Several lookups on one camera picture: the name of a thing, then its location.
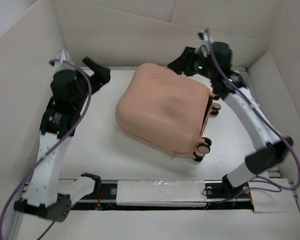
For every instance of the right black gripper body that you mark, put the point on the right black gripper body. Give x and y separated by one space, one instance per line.
196 64

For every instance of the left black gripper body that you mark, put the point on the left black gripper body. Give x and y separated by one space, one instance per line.
97 80

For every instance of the pink hard-shell suitcase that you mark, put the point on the pink hard-shell suitcase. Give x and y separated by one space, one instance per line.
167 111

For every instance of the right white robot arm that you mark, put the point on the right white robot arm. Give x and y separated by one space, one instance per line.
220 88

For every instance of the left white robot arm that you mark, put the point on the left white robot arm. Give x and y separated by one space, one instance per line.
42 197

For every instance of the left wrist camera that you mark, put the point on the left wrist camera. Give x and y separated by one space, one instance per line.
62 56

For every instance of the white padded base rail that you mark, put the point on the white padded base rail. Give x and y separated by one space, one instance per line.
161 193

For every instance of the aluminium frame rail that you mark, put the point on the aluminium frame rail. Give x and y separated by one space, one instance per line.
247 75

